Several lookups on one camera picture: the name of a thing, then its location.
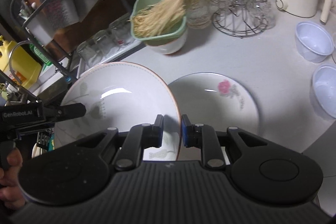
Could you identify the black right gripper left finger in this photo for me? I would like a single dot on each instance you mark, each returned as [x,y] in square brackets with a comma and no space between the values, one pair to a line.
[132,144]

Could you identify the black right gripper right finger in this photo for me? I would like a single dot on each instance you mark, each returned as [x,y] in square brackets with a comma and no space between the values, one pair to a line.
[204,137]

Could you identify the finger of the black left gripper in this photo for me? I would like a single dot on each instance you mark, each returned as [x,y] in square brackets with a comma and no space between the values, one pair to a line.
[68,112]

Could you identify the white plate with leaf pattern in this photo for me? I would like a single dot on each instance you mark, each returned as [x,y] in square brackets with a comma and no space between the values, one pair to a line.
[122,95]

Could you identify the black metal kitchen shelf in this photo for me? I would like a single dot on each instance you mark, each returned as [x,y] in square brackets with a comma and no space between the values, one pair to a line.
[65,8]

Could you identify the person's left hand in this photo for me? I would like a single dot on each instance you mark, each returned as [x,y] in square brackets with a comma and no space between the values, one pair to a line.
[11,194]

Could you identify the white plate with pink flower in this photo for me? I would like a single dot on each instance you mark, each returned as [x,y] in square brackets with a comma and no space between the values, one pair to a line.
[217,100]

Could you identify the yellow oil bottle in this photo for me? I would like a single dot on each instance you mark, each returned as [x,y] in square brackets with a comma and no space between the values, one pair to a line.
[26,69]

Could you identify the white drip tray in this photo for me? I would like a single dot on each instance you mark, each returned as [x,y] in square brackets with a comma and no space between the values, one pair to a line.
[113,55]

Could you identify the clear drinking glass left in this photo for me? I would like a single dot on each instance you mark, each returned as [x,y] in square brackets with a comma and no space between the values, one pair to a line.
[88,54]

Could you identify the clear drinking glass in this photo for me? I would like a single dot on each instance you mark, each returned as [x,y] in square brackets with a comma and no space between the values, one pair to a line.
[88,54]
[104,41]

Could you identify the clear drinking glass middle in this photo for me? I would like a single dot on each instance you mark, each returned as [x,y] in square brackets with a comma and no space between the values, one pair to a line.
[104,41]

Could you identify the white ceramic bowl under colander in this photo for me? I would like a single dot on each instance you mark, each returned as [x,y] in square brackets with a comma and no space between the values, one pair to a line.
[168,46]

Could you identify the clear glass with red label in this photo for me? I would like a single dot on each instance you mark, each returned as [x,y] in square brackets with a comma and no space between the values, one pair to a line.
[120,32]

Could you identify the translucent plastic bowl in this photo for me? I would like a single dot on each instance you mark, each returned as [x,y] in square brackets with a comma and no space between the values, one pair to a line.
[322,91]
[313,42]

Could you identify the green colander basket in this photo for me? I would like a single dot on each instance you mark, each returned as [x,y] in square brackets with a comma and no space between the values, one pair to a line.
[157,29]

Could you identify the wire glass drying rack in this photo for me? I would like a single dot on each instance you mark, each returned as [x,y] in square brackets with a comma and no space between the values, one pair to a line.
[237,21]

